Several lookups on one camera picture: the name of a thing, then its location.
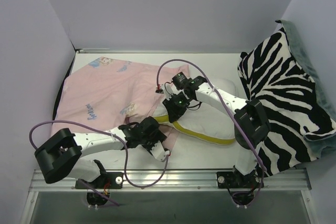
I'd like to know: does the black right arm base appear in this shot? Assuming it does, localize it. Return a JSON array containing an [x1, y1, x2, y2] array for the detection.
[[216, 171, 264, 189]]

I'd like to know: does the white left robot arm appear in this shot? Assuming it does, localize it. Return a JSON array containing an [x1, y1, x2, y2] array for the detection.
[[34, 116, 170, 189]]

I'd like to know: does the zebra print pillow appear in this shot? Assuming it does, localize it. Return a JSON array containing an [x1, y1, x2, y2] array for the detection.
[[237, 25, 335, 176]]

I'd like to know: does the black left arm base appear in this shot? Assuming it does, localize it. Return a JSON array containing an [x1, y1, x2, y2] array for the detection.
[[75, 172, 123, 189]]

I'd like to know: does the pink pillowcase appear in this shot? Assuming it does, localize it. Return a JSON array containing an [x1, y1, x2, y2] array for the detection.
[[51, 57, 190, 134]]

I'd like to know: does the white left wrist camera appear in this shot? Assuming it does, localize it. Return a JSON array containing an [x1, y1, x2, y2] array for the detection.
[[150, 141, 171, 162]]

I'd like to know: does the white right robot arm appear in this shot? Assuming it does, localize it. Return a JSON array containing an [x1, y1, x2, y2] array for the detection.
[[156, 72, 271, 187]]

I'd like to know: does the white pillow yellow trim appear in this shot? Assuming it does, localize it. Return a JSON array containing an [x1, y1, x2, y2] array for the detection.
[[149, 77, 238, 146]]

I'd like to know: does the aluminium front rail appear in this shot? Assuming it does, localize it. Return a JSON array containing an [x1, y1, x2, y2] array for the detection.
[[29, 169, 311, 192]]

